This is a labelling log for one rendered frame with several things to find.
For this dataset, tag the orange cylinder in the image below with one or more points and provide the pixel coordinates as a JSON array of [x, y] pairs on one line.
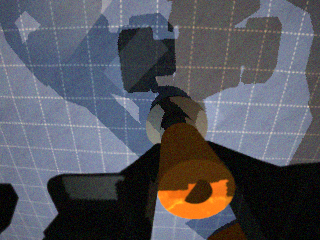
[[193, 181]]

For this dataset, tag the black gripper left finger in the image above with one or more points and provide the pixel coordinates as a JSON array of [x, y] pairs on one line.
[[132, 191]]

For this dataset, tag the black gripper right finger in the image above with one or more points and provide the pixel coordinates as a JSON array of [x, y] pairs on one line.
[[267, 197]]

